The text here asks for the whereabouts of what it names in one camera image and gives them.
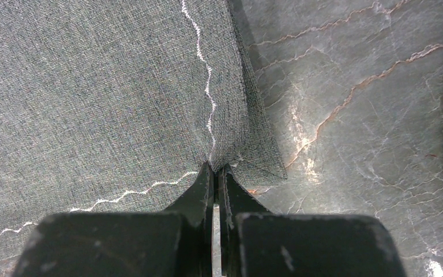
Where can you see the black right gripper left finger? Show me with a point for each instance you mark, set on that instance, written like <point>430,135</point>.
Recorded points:
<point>195,205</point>

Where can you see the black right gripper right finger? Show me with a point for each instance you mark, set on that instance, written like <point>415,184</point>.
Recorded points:
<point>233,199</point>

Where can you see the grey cloth napkin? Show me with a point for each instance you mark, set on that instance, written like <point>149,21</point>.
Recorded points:
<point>115,105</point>

